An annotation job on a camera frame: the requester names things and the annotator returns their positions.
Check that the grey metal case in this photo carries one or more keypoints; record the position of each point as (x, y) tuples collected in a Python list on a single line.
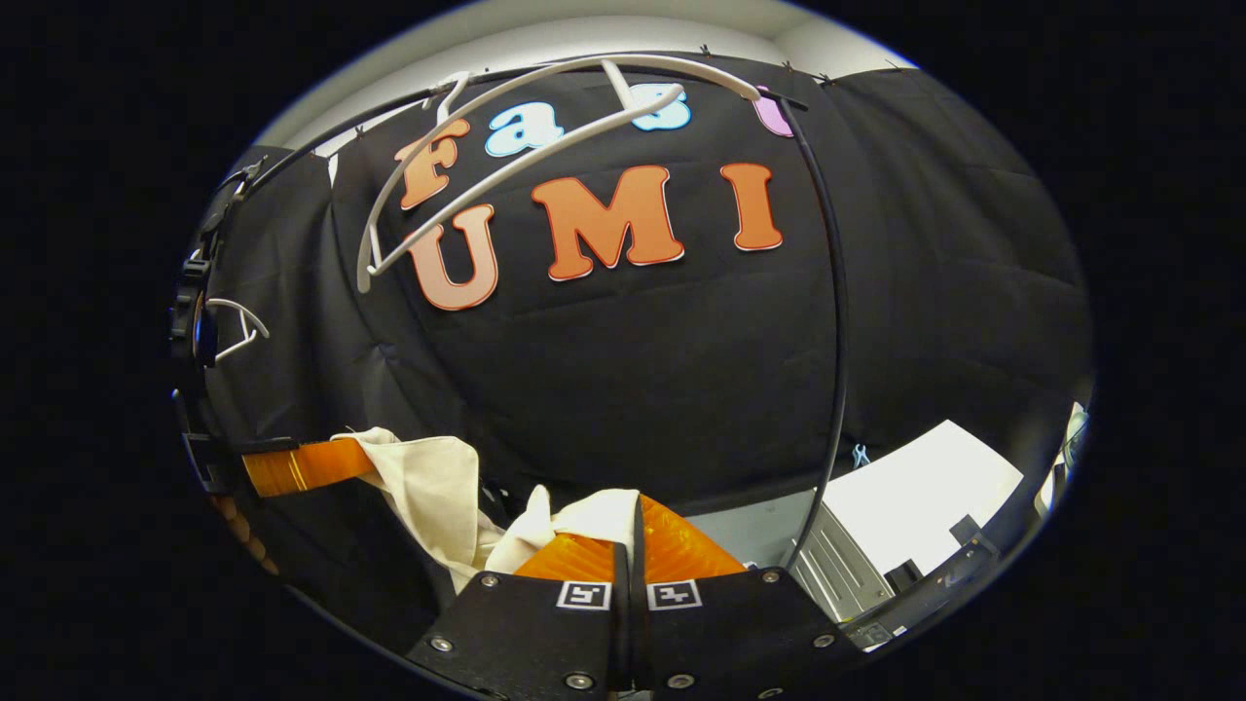
[(837, 570)]

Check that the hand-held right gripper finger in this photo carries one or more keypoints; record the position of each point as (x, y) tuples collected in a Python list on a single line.
[(641, 623), (621, 633)]

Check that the cream shirt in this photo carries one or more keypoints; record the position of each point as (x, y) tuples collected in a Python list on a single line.
[(438, 487)]

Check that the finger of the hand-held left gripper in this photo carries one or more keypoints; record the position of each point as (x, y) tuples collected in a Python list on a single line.
[(302, 467)]

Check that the black clothes rack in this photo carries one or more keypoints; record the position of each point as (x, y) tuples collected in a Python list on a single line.
[(839, 321)]

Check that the white board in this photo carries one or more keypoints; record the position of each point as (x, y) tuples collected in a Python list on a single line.
[(915, 497)]

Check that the black backdrop cloth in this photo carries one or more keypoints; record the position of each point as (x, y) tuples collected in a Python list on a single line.
[(633, 370)]

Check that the white plastic hanger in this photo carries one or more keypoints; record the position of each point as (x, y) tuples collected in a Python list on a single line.
[(623, 115), (251, 316)]

